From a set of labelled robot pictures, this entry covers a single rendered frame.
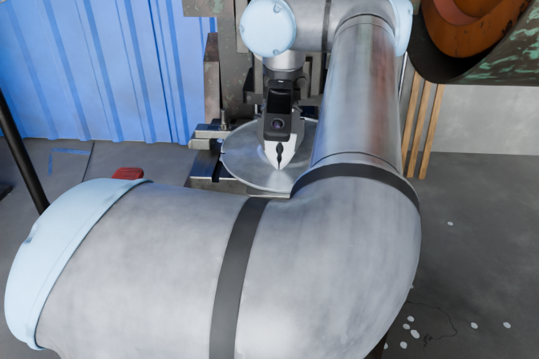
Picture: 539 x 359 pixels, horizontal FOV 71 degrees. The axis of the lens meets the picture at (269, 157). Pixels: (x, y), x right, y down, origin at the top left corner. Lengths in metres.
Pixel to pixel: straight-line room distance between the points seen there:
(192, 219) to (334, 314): 0.09
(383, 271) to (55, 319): 0.18
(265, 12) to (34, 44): 2.08
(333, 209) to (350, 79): 0.17
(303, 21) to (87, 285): 0.40
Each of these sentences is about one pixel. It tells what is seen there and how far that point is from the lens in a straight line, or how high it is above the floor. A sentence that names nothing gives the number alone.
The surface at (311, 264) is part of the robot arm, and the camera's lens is 0.20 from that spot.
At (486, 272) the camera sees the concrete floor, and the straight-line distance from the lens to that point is 1.82.
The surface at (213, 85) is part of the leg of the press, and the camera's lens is 1.20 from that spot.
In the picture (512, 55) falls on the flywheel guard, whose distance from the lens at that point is 0.65.
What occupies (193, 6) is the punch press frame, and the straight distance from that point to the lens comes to 0.75.
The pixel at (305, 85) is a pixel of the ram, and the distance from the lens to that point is 0.78.
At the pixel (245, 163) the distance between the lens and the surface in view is 0.78.
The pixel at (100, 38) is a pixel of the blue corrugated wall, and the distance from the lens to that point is 2.29.
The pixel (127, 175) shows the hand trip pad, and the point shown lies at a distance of 0.84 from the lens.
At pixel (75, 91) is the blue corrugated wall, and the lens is 2.49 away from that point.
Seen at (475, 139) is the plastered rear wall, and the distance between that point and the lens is 2.54.
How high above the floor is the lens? 1.22
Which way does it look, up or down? 33 degrees down
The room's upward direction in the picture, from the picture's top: straight up
